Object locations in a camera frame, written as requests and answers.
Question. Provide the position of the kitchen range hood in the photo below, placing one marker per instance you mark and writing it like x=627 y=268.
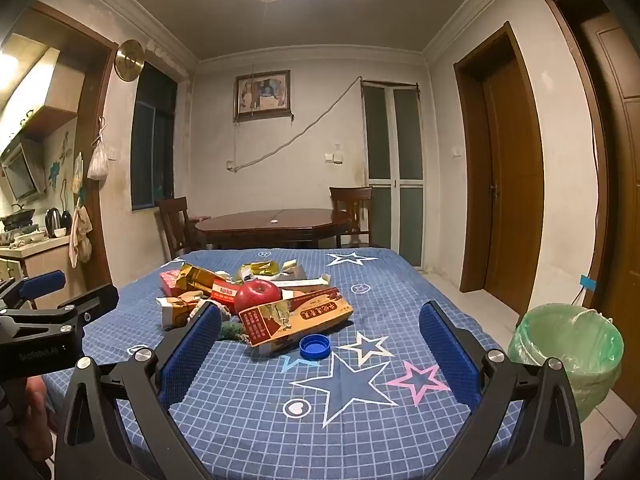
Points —
x=22 y=167

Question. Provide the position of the dark wooden dining table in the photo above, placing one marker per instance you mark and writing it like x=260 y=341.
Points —
x=272 y=224

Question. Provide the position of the red white small box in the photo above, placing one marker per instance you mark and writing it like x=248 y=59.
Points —
x=226 y=292

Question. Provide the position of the gold foil box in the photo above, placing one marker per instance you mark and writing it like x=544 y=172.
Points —
x=200 y=276

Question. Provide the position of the white glass double door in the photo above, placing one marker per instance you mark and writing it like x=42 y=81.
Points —
x=392 y=170

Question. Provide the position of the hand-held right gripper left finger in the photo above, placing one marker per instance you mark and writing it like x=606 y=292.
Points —
x=190 y=350

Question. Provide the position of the yellow foil packet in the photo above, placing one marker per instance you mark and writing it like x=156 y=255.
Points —
x=257 y=270

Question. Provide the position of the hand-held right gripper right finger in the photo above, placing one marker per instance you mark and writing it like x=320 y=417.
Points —
x=450 y=360

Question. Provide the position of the beige small box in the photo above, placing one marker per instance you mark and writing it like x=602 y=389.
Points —
x=175 y=311

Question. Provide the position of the kitchen counter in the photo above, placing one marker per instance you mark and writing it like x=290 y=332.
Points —
x=35 y=265

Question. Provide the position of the white wall switch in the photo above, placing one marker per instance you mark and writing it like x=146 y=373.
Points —
x=334 y=156

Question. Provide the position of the brown long cardboard box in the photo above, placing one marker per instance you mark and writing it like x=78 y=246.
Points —
x=295 y=321

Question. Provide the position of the kitchen wall cabinet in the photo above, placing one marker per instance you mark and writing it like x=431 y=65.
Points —
x=37 y=85

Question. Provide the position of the blue star checked tablecloth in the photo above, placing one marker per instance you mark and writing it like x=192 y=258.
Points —
x=250 y=410

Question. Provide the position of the green knitted cloth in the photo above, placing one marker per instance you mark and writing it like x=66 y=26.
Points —
x=231 y=331

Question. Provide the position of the red apple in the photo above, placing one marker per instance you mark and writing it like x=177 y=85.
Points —
x=257 y=296

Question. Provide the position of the person's left hand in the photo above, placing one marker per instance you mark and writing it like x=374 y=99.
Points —
x=36 y=405

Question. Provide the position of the hanging white plastic bag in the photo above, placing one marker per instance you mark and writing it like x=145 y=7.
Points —
x=98 y=162

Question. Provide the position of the framed wall picture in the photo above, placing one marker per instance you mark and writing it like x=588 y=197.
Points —
x=262 y=94

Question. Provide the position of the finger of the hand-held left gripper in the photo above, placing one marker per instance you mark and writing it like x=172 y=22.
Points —
x=45 y=284
x=95 y=302

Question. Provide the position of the trash bin with green bag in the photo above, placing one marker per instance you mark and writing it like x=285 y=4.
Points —
x=570 y=355

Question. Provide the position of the hanging beige towel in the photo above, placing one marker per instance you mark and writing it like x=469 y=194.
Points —
x=80 y=235

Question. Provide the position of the blue bottle cap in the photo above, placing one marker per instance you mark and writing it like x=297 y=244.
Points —
x=315 y=346

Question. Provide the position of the pink red packet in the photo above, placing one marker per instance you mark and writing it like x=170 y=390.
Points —
x=170 y=282

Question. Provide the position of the steel kettle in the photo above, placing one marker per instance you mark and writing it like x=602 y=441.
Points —
x=52 y=221

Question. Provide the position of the round gold wall clock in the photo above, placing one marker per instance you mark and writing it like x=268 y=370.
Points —
x=129 y=60

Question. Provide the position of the dark window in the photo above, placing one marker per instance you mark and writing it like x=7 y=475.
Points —
x=152 y=140

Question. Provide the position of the wooden dining chair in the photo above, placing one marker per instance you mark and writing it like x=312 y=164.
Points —
x=352 y=212
x=172 y=225

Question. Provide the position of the white long cardboard box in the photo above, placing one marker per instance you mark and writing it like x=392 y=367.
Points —
x=302 y=286

